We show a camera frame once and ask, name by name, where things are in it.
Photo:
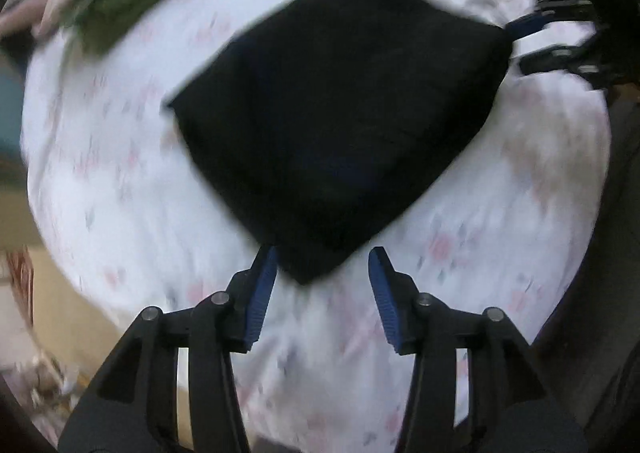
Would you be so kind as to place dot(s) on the black pants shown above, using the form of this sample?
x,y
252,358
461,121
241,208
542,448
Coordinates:
x,y
345,123

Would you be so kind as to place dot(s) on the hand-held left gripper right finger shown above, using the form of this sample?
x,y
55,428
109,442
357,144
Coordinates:
x,y
386,290

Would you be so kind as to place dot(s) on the white floral bed sheet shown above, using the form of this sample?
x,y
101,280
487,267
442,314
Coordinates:
x,y
125,193

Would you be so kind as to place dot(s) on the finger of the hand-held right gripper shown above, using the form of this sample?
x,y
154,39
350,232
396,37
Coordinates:
x,y
552,59
527,26

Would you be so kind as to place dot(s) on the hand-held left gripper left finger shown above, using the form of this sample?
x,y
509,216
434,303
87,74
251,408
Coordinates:
x,y
261,288

